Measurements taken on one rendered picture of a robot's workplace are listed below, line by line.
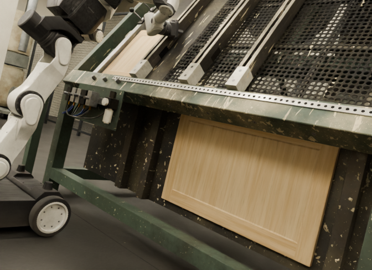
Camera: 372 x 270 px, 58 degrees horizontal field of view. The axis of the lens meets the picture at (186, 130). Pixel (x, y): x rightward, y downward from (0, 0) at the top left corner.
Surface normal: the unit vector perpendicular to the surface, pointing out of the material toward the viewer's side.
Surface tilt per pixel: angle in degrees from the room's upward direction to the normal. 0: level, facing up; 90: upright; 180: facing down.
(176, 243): 90
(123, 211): 90
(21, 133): 115
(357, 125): 58
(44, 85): 90
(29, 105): 90
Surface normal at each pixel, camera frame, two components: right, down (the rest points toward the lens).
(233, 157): -0.65, -0.15
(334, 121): -0.43, -0.64
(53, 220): 0.73, 0.18
